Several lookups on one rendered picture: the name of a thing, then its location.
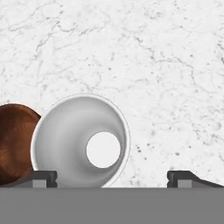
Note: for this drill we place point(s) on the brown wooden bowl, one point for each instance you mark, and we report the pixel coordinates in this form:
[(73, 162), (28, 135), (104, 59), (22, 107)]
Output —
[(14, 143)]

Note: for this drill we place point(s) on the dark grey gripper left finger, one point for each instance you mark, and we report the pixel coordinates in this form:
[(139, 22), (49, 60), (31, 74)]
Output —
[(43, 176)]

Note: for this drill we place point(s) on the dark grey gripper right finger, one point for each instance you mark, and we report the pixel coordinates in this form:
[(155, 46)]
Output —
[(182, 176)]

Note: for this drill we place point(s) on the white cup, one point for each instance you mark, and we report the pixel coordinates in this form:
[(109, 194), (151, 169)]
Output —
[(67, 140)]

